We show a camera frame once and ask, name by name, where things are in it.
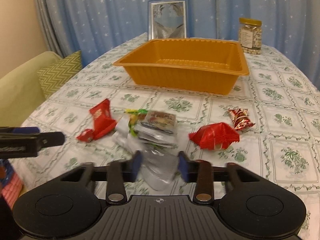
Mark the red foil packet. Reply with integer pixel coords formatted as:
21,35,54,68
188,122,241,151

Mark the green sofa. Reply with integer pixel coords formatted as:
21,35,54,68
0,51,63,128

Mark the silver picture frame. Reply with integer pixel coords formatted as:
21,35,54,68
148,0,187,41

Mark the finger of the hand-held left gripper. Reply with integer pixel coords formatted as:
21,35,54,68
0,127,41,135
0,131,66,150

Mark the small silver foil packet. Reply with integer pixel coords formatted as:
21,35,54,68
112,118,133,146

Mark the green zigzag cushion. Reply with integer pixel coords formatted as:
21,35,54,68
37,50,83,100

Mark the small red snack packet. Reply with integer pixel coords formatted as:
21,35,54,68
76,128,95,143

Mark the blue star-print curtain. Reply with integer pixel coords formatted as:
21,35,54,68
34,0,320,90

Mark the clear jar with yellow lid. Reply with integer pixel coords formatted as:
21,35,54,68
238,17,264,55

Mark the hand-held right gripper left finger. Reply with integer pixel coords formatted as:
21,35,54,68
59,151,143,205

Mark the large silver foil packet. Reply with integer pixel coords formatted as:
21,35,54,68
136,129,181,192

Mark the brown packet with green end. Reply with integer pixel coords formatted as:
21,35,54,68
124,108,178,132

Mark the floral tablecloth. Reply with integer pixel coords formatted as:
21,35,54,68
10,32,320,240

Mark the red and blue printed object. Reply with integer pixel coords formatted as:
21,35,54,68
0,158,24,207

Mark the red and white candy packet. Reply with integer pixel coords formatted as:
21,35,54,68
227,108,256,131

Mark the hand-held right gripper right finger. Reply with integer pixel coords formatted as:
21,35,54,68
178,151,261,205

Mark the orange plastic tray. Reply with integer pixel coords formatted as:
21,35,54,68
112,38,250,96

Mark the large red snack packet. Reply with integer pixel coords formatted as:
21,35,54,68
89,98,118,141

